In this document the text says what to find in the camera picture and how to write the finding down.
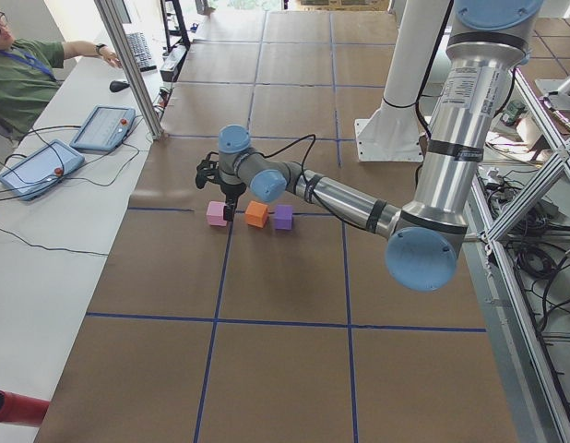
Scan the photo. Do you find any person in green shirt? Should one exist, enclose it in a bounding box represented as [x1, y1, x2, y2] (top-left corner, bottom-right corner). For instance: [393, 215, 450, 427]
[0, 11, 122, 141]

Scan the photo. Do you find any orange foam cube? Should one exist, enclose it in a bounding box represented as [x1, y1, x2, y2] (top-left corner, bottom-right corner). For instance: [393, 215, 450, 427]
[244, 201, 268, 228]

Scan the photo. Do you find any red cylinder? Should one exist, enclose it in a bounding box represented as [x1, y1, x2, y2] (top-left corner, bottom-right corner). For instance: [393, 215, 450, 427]
[0, 390, 50, 427]

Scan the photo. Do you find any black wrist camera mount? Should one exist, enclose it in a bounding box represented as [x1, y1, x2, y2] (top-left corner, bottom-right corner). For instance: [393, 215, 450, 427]
[195, 152, 220, 189]

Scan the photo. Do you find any near blue teach pendant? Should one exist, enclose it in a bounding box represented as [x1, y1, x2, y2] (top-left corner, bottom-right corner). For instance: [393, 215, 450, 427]
[0, 139, 85, 200]

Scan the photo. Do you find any black computer mouse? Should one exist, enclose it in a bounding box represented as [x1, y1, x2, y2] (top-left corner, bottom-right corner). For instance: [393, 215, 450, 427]
[109, 80, 130, 93]

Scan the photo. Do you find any blue teach pendant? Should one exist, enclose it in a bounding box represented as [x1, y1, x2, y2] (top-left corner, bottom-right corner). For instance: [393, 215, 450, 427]
[70, 105, 136, 152]
[0, 139, 85, 200]

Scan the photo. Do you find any far blue teach pendant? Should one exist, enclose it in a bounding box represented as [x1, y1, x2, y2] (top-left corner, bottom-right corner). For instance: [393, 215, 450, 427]
[70, 105, 136, 152]

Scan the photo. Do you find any dark purple foam cube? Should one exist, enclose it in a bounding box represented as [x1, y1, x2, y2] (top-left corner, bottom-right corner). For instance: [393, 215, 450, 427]
[273, 204, 293, 231]

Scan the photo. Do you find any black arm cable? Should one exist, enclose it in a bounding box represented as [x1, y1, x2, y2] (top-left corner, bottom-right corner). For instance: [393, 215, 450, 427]
[264, 133, 360, 227]

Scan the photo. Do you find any light pink foam cube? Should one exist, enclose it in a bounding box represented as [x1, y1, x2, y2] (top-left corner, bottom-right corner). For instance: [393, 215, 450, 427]
[206, 201, 228, 227]

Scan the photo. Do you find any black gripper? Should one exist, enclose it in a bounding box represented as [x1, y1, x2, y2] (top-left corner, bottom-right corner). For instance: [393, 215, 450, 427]
[220, 182, 244, 221]

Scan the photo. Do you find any black keyboard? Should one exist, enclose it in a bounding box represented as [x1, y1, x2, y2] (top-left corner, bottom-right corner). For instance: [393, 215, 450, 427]
[125, 32, 157, 72]

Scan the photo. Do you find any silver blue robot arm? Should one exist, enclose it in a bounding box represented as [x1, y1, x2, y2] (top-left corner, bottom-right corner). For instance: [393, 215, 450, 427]
[217, 1, 541, 292]

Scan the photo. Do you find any aluminium lattice frame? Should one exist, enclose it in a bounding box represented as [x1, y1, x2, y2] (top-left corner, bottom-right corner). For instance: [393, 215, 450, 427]
[464, 55, 570, 442]

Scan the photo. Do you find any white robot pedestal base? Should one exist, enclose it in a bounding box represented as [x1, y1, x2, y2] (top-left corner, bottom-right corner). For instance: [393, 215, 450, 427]
[355, 0, 453, 162]

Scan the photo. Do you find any aluminium frame post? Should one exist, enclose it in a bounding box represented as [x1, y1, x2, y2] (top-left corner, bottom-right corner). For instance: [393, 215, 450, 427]
[94, 0, 163, 140]

